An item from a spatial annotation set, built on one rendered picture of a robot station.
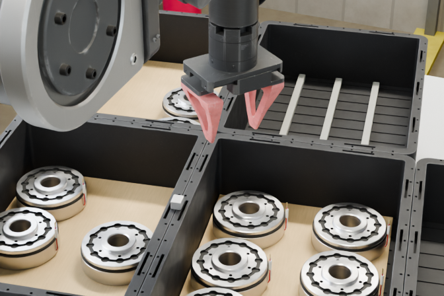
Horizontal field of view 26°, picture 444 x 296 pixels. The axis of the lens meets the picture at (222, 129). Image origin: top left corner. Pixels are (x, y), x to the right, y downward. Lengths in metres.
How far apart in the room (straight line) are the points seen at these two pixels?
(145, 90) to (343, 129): 0.37
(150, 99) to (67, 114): 1.18
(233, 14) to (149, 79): 0.72
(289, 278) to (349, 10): 2.73
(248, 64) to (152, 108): 0.60
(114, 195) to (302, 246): 0.30
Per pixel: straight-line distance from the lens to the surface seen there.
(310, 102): 1.71
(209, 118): 1.12
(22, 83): 0.49
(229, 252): 1.29
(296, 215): 1.42
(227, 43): 1.09
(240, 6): 1.07
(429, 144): 1.86
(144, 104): 1.70
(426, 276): 1.34
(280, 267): 1.33
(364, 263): 1.30
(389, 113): 1.69
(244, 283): 1.25
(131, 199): 1.46
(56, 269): 1.34
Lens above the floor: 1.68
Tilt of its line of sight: 31 degrees down
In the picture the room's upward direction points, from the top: straight up
